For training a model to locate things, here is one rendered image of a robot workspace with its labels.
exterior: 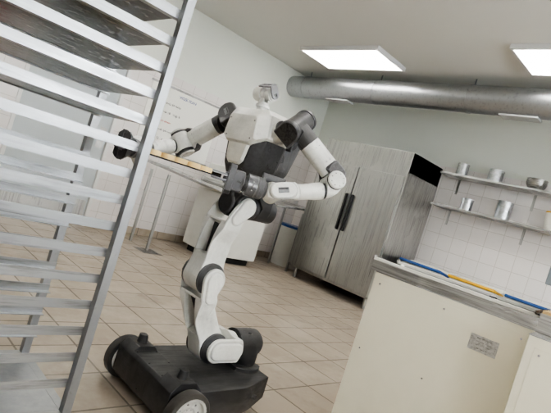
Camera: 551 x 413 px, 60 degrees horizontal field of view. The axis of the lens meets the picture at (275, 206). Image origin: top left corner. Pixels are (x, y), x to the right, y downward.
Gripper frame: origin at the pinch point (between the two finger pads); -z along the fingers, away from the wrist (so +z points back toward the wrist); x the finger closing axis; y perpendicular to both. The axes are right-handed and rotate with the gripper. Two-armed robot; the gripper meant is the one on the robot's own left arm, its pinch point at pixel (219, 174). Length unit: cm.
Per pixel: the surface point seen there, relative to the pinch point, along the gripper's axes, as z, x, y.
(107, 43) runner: -47, 27, 33
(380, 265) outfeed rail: 86, -17, -16
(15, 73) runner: -65, 9, 43
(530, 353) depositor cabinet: 115, -25, 51
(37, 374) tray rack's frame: -41, -90, 2
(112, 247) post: -28, -33, 26
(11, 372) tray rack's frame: -50, -90, 5
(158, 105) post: -28.3, 15.3, 25.3
